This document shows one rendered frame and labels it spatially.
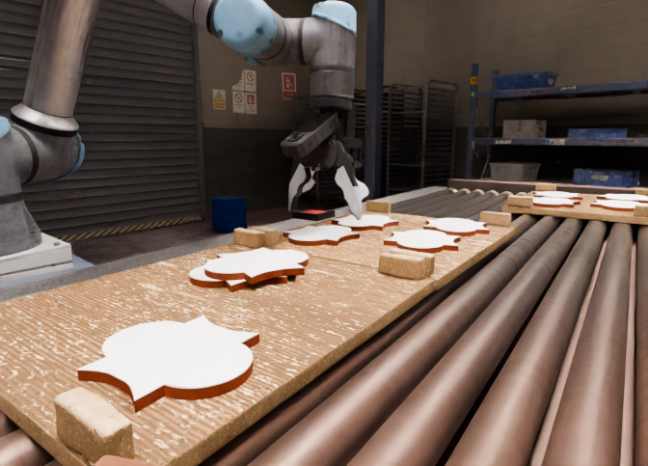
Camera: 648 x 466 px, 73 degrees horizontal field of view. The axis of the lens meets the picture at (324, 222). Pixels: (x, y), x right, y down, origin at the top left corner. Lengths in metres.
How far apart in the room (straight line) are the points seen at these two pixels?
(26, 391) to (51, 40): 0.72
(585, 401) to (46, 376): 0.40
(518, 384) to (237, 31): 0.53
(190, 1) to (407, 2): 6.16
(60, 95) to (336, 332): 0.75
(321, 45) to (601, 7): 5.19
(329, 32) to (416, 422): 0.60
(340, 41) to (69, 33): 0.50
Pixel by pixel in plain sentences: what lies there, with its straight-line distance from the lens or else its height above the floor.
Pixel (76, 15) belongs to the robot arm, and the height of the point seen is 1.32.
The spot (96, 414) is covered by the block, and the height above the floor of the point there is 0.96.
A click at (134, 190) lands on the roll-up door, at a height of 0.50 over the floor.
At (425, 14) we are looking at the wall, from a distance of 6.60.
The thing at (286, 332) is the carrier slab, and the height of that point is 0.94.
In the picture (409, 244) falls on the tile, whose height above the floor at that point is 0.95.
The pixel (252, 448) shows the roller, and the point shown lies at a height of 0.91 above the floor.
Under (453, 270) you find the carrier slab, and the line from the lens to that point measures 0.62.
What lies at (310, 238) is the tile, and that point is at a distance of 0.72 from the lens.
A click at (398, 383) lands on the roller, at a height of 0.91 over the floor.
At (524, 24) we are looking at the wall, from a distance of 6.02.
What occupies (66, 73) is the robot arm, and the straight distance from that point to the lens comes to 0.99.
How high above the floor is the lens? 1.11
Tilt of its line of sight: 11 degrees down
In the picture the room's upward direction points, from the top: straight up
